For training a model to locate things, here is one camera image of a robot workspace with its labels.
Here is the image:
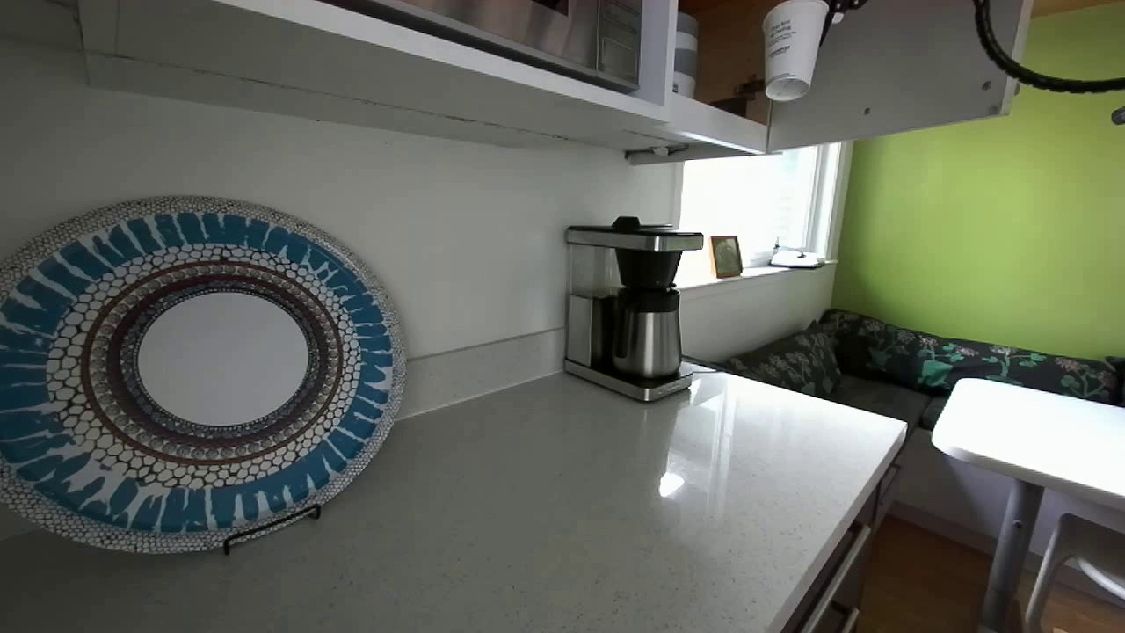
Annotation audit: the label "white starbucks paper cup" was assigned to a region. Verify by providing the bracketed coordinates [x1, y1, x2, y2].
[762, 0, 829, 102]

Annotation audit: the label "white upper cabinet door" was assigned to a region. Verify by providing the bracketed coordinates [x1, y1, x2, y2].
[766, 0, 1016, 151]

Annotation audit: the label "dark lower drawer cabinet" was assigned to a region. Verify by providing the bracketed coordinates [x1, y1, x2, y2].
[784, 466, 899, 633]

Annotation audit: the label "white stacked containers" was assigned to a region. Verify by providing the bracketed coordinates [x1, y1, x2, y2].
[672, 13, 701, 96]

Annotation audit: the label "black steel coffee maker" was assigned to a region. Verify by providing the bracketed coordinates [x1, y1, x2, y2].
[563, 216, 704, 404]

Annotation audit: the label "floral bench cushion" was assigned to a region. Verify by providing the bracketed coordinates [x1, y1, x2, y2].
[722, 309, 1122, 430]

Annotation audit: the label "white dining table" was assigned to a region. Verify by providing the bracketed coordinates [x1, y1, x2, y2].
[933, 380, 1125, 633]

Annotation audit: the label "black plate stand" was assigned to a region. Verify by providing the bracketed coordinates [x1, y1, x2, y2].
[220, 503, 322, 554]

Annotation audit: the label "blue white decorative plate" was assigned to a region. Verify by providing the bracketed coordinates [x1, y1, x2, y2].
[0, 197, 406, 551]

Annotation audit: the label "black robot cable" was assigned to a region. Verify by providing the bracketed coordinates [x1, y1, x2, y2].
[970, 0, 1125, 98]

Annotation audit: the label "white window frame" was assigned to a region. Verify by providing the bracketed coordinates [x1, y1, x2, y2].
[679, 145, 851, 286]

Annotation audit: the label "steel cabinet door handle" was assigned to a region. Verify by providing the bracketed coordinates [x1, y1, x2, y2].
[627, 145, 740, 164]

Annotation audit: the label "small picture frame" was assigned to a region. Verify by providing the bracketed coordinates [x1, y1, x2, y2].
[711, 237, 742, 278]

